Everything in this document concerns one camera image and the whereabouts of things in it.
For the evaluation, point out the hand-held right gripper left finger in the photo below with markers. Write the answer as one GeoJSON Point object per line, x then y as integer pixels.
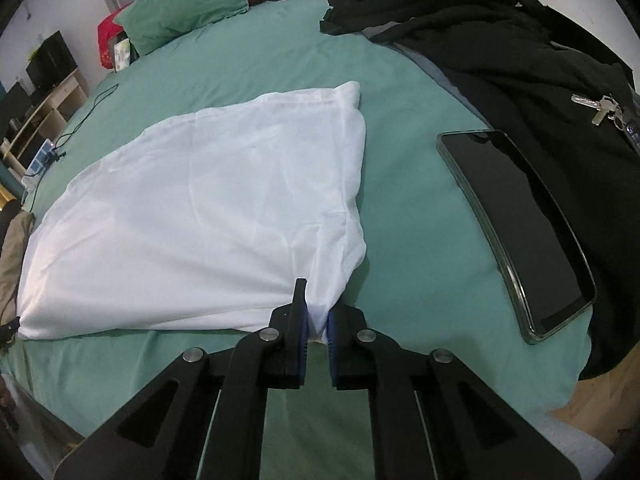
{"type": "Point", "coordinates": [300, 345]}

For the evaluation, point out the white and blue power strip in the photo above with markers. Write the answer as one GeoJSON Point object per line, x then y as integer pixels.
{"type": "Point", "coordinates": [40, 160]}

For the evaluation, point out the tissue pack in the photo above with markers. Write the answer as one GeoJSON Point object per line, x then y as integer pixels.
{"type": "Point", "coordinates": [122, 55]}

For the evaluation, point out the black jacket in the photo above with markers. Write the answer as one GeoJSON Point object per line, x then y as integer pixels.
{"type": "Point", "coordinates": [525, 60]}

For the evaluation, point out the grey cloth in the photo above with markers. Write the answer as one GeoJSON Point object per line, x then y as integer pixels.
{"type": "Point", "coordinates": [435, 72]}

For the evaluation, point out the silver key bunch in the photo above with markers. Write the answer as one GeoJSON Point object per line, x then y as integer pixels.
{"type": "Point", "coordinates": [600, 107]}

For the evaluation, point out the beige garment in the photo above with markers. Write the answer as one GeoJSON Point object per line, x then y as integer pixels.
{"type": "Point", "coordinates": [15, 255]}

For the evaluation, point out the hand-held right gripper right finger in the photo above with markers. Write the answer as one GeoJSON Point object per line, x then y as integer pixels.
{"type": "Point", "coordinates": [334, 350]}

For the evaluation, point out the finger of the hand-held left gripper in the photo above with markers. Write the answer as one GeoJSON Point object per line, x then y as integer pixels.
{"type": "Point", "coordinates": [9, 331]}

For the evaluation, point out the green pillow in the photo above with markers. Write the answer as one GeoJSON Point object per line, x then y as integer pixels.
{"type": "Point", "coordinates": [185, 2]}

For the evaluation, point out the white cloth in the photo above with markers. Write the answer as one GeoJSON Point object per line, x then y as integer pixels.
{"type": "Point", "coordinates": [580, 445]}

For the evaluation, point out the light wooden desk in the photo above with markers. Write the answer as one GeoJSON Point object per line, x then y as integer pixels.
{"type": "Point", "coordinates": [55, 105]}

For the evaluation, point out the black smartphone in clear case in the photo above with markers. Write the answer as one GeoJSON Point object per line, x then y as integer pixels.
{"type": "Point", "coordinates": [515, 230]}

